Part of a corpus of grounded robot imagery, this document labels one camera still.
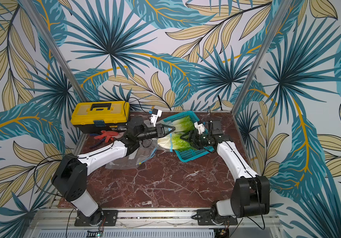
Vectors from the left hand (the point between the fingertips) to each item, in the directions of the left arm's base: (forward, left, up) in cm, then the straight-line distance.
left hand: (175, 130), depth 73 cm
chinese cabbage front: (-1, +1, -7) cm, 8 cm away
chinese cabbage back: (+20, -7, -20) cm, 29 cm away
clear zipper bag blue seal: (+2, +20, -27) cm, 34 cm away
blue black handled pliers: (+9, +52, -29) cm, 60 cm away
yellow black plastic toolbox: (+18, +50, -11) cm, 54 cm away
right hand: (+1, -5, -9) cm, 11 cm away
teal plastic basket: (+3, -10, -29) cm, 31 cm away
